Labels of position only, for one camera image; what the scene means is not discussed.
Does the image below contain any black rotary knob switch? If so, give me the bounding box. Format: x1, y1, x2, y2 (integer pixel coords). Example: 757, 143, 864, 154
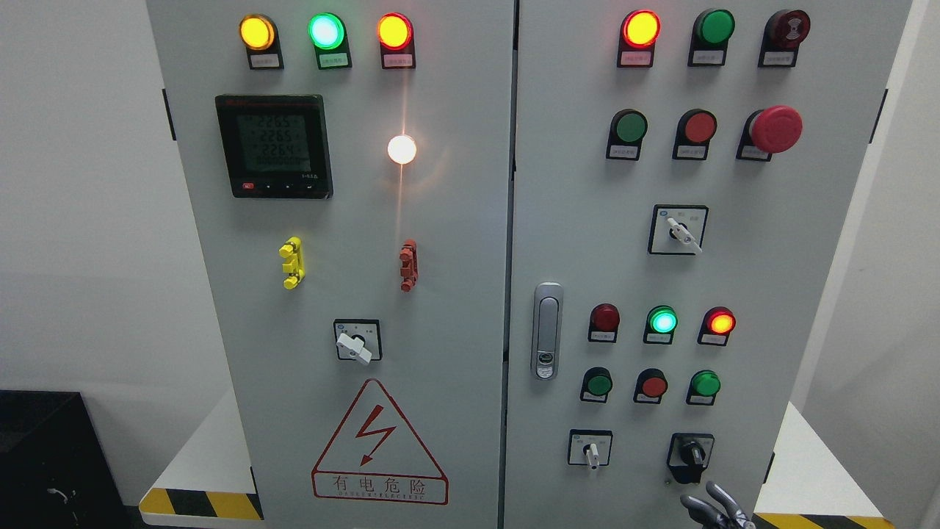
667, 433, 715, 484

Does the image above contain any red terminal clip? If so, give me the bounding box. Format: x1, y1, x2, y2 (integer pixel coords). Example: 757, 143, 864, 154
399, 239, 419, 292

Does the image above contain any white lit indicator lamp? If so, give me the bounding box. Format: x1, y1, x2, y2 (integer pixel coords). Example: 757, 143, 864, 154
386, 134, 417, 165

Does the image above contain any dark red indicator light left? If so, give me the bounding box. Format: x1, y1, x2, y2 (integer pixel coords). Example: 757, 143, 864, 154
587, 303, 621, 344

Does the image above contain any grey left cabinet door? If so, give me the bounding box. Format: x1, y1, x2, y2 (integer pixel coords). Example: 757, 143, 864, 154
147, 1, 515, 528

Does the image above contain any grey cabinet door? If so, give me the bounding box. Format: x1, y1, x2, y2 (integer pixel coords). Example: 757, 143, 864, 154
503, 1, 912, 528
147, 1, 515, 528

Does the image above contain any green push button lower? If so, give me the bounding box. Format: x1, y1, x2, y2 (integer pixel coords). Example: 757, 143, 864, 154
579, 366, 613, 404

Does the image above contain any green push button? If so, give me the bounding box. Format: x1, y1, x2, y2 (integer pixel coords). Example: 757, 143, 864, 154
579, 366, 613, 404
607, 109, 648, 161

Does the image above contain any yellow terminal clip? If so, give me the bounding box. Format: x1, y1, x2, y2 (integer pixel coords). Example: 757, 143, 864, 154
278, 237, 306, 290

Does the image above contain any green lit indicator middle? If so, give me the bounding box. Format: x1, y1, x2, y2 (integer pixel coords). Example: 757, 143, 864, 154
643, 305, 678, 345

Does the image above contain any green push button upper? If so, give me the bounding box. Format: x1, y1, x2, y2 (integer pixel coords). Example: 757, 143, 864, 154
607, 109, 648, 161

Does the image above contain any red electric hazard warning sticker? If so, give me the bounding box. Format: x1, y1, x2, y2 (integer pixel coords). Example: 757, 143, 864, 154
311, 378, 449, 505

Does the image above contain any red push button lower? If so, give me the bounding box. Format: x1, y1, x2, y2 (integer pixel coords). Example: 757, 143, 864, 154
632, 368, 668, 404

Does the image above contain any red push button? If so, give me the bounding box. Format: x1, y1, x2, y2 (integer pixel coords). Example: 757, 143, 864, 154
632, 368, 668, 404
672, 108, 717, 161

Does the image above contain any black digital power meter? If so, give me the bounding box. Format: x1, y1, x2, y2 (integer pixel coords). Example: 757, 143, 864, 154
214, 94, 333, 200

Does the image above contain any grey right cabinet door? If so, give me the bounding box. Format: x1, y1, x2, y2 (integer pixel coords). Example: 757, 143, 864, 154
503, 1, 912, 528

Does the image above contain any red-orange indicator light top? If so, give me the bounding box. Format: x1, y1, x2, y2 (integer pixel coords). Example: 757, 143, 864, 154
377, 11, 416, 69

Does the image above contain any red indicator light right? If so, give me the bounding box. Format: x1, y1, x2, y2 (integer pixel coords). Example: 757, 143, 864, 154
696, 306, 737, 346

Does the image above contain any red push button upper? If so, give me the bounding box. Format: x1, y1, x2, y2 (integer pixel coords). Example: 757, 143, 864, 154
672, 108, 717, 161

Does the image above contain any green illuminated button lower right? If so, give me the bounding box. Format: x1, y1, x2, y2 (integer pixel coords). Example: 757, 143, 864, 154
685, 370, 721, 406

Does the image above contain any green lit indicator light top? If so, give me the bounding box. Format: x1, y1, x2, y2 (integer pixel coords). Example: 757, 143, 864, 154
308, 11, 352, 70

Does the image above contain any red lit indicator right door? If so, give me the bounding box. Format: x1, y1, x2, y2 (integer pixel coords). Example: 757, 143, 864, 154
617, 9, 661, 69

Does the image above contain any yellow indicator light top left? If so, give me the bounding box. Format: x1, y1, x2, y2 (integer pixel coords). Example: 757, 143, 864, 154
239, 13, 284, 70

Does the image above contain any red emergency stop mushroom button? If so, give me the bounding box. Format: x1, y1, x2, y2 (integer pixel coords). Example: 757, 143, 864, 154
736, 105, 803, 162

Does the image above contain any green indicator light right top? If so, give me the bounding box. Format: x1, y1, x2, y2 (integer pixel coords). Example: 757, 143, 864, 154
687, 9, 736, 67

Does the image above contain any white platform with hazard stripes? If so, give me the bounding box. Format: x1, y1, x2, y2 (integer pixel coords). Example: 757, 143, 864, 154
137, 392, 891, 528

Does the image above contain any dark red buzzer alarm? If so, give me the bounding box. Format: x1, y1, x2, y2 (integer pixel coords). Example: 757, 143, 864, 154
758, 10, 811, 68

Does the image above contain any black box lower left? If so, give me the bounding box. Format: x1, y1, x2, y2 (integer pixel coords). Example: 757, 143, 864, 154
1, 389, 131, 528

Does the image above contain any silver door lock handle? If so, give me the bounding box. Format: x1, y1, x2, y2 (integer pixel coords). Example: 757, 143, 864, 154
531, 282, 563, 381

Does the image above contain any white selector switch left door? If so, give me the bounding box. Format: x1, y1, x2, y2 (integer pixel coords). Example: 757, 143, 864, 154
333, 319, 383, 365

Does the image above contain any white selector switch right upper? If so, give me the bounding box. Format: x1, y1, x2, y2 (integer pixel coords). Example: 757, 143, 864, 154
648, 204, 709, 256

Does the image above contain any white selector switch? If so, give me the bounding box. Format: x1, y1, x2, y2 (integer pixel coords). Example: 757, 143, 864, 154
648, 204, 709, 256
568, 429, 613, 471

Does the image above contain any white selector switch right lower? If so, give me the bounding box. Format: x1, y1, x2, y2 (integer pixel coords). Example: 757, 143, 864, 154
568, 429, 613, 471

